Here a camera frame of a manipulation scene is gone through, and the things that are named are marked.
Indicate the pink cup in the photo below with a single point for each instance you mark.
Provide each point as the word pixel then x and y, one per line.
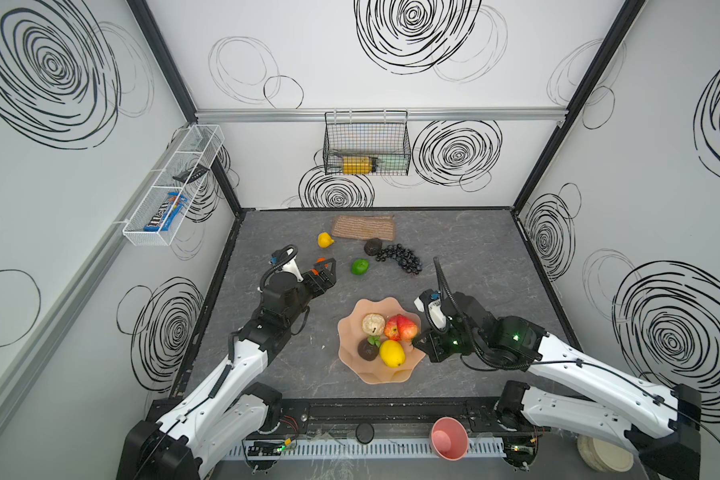
pixel 449 439

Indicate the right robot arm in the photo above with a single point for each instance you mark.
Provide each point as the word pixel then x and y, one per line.
pixel 658 424

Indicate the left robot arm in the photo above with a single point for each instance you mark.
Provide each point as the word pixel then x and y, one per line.
pixel 200 429

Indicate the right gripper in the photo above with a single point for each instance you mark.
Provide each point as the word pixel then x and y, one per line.
pixel 450 310

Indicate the white slotted cable duct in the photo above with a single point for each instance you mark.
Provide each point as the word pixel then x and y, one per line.
pixel 332 449

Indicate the small yellow lemon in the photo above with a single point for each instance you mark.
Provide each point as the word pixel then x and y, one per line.
pixel 325 240

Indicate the yellow sponge in basket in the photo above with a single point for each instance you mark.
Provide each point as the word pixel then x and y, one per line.
pixel 358 165

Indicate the red green apple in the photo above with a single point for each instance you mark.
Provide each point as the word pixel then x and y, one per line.
pixel 407 328

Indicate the cream fake pear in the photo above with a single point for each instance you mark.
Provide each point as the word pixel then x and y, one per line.
pixel 373 324

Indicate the black grape bunch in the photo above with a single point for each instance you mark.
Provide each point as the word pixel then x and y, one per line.
pixel 403 257

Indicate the red fake bell pepper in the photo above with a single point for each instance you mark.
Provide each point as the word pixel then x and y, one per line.
pixel 391 330

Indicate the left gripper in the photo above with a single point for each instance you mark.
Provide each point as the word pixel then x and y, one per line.
pixel 315 280

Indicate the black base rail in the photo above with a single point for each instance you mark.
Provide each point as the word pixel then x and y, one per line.
pixel 384 411

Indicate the black wire wall basket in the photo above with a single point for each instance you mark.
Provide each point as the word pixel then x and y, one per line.
pixel 363 133

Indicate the large yellow lemon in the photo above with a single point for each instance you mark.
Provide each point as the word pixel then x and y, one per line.
pixel 392 354

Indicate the blue candy packet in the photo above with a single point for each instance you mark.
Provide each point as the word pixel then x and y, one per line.
pixel 170 207

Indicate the black remote control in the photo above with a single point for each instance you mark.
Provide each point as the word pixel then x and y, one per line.
pixel 191 175

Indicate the white wire wall shelf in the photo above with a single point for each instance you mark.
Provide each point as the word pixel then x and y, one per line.
pixel 193 145

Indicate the green item in basket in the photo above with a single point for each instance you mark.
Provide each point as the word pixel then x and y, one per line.
pixel 392 164

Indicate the green fake lime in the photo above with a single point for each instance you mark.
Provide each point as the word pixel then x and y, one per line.
pixel 360 267

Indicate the brown woven mat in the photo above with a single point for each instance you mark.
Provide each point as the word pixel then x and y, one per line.
pixel 364 227

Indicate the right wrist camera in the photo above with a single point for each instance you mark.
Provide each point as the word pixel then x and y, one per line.
pixel 429 303

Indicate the dark mangosteen green top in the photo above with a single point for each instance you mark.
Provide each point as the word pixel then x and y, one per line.
pixel 368 349

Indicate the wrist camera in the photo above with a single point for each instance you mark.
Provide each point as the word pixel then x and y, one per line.
pixel 429 303
pixel 284 260

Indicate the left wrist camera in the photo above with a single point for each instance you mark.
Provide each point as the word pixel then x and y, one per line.
pixel 284 260

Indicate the dark fake avocado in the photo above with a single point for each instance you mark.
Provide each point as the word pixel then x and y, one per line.
pixel 373 247

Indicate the black round knob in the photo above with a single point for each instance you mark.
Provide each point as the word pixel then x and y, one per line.
pixel 364 433

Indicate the beige stacked bowls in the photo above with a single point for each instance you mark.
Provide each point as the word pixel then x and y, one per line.
pixel 603 456

